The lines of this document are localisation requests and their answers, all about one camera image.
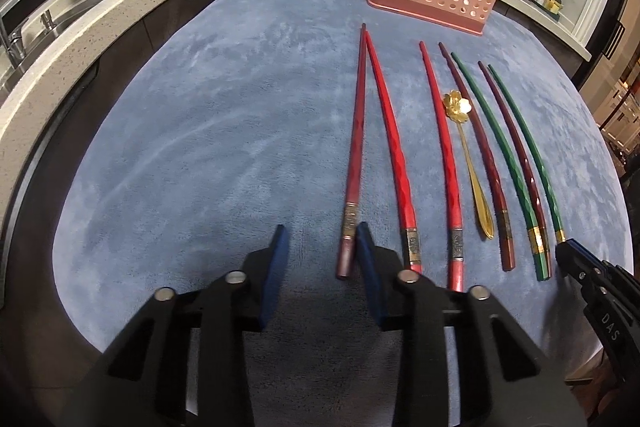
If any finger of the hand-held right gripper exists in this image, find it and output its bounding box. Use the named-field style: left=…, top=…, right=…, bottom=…
left=555, top=239, right=609, bottom=304

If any green chopstick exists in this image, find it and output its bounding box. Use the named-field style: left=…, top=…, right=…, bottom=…
left=451, top=52, right=552, bottom=283
left=487, top=64, right=567, bottom=244

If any blue plush mat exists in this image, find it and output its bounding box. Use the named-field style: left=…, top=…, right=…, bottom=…
left=52, top=0, right=623, bottom=427

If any chrome faucet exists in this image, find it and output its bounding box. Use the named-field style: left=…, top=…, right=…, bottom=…
left=0, top=14, right=27, bottom=74

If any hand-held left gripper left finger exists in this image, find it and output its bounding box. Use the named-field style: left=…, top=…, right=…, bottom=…
left=87, top=224, right=290, bottom=427

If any dark red chopstick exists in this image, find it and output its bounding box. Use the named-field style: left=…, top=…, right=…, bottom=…
left=336, top=23, right=368, bottom=280

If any stainless steel sink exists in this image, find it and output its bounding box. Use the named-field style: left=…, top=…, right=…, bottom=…
left=0, top=0, right=101, bottom=72

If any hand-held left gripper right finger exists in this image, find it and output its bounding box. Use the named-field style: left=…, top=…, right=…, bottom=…
left=356, top=223, right=576, bottom=427

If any gold flower spoon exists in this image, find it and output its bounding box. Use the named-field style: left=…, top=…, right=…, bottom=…
left=442, top=89, right=497, bottom=240

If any maroon chopstick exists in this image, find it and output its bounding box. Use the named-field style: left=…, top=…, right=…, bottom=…
left=478, top=61, right=551, bottom=245
left=438, top=42, right=517, bottom=272

